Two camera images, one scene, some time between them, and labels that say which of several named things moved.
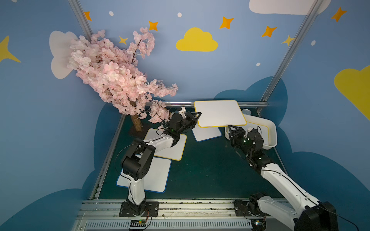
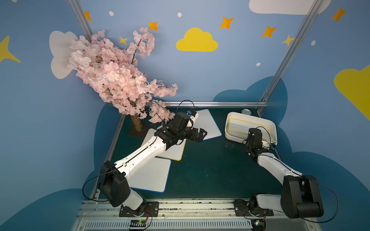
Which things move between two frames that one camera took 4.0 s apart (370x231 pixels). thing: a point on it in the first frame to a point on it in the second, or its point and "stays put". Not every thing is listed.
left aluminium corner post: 77,8 stays put
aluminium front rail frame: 99,215 stays put
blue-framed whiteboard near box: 206,133 stays put
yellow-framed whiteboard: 219,113 to 243,126
